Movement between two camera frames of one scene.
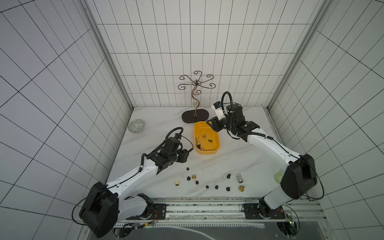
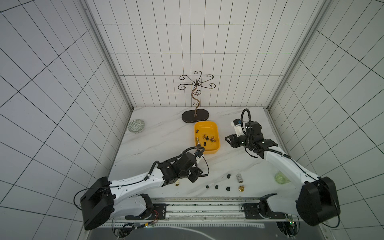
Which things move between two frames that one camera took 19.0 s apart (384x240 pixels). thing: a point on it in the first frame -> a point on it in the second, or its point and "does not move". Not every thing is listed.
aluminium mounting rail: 221,211 does not move
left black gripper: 183,156 -> 196,173
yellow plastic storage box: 206,139 does not move
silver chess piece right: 239,178 does not move
